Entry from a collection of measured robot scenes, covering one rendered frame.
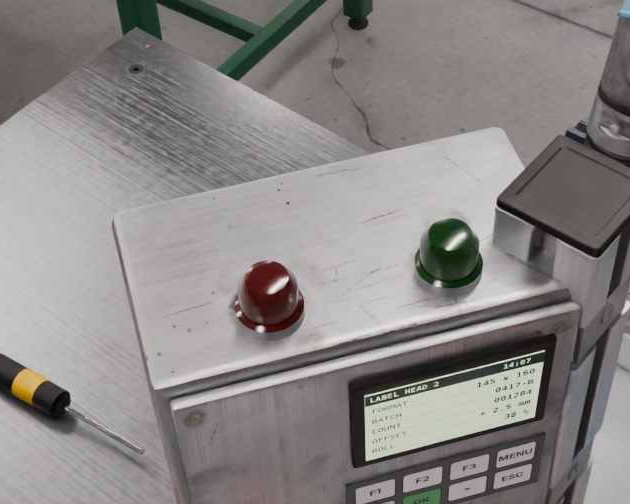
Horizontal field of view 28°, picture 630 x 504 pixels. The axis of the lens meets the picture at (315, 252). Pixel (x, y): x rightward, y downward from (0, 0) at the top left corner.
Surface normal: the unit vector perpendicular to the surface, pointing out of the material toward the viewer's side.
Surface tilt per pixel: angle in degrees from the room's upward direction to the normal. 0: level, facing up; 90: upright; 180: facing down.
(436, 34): 0
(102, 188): 0
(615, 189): 0
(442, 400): 90
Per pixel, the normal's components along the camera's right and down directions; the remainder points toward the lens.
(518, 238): -0.64, 0.60
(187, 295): -0.04, -0.66
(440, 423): 0.26, 0.72
